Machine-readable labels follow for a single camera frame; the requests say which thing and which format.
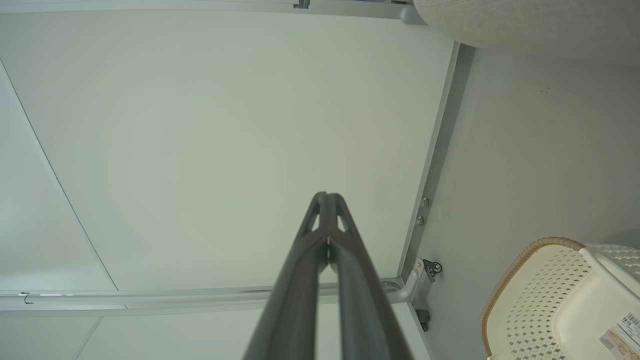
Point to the caster wheel with white bracket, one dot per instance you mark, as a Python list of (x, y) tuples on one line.
[(425, 272)]

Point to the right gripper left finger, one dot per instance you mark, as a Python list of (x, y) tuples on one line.
[(295, 300)]

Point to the light grey fabric sofa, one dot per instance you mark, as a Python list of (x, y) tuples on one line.
[(525, 22)]

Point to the cream perforated laundry basket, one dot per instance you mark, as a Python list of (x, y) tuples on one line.
[(545, 305)]

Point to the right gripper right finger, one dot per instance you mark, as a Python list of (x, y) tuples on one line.
[(365, 310)]

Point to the black levelling foot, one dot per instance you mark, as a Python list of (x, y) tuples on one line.
[(423, 319)]

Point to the aluminium base rail with bolts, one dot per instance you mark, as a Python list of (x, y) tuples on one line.
[(440, 150)]

